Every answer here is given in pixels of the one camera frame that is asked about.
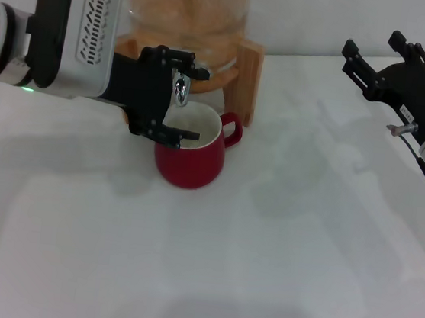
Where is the red ceramic cup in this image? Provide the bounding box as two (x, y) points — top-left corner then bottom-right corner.
(149, 97), (246, 195)

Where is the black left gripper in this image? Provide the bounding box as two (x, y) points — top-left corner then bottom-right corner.
(93, 38), (214, 153)

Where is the thin cable with metal plugs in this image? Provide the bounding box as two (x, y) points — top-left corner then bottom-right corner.
(378, 119), (425, 196)

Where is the wooden dispenser stand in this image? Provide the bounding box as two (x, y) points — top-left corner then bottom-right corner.
(105, 24), (267, 140)

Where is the glass drink dispenser jar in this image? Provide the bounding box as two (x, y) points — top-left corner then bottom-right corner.
(117, 0), (253, 98)

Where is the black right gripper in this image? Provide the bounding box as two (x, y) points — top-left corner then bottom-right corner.
(332, 24), (425, 145)

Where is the chrome faucet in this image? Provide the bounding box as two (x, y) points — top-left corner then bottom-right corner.
(166, 68), (195, 111)

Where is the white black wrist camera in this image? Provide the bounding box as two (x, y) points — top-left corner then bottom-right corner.
(18, 0), (124, 104)

